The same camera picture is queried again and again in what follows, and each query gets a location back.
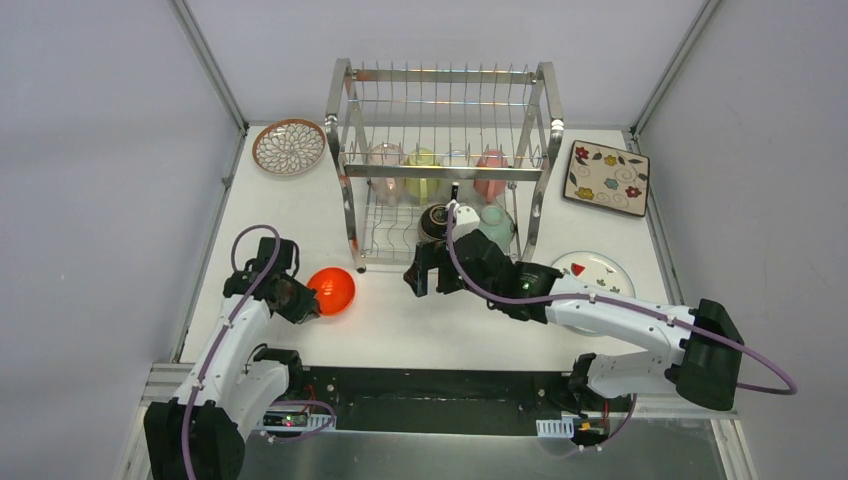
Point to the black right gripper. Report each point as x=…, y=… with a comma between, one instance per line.
x=429, y=255

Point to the brown floral round plate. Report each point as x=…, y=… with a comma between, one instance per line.
x=289, y=147

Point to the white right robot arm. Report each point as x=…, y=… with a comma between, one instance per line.
x=692, y=352

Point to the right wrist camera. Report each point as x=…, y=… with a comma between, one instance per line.
x=465, y=220

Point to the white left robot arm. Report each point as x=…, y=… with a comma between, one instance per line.
x=201, y=431

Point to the stainless steel dish rack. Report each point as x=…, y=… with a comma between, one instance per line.
x=509, y=120

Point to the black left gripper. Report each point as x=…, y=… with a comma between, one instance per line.
x=299, y=299

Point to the orange plastic bowl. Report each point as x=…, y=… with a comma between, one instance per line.
x=335, y=290

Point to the beige bowl dark rim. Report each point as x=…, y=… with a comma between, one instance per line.
x=432, y=223

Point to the square floral plate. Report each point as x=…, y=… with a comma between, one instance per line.
x=607, y=178

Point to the mint green bowl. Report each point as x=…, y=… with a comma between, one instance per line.
x=497, y=225

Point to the white ribbed mug black rim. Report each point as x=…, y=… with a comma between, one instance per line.
x=455, y=158

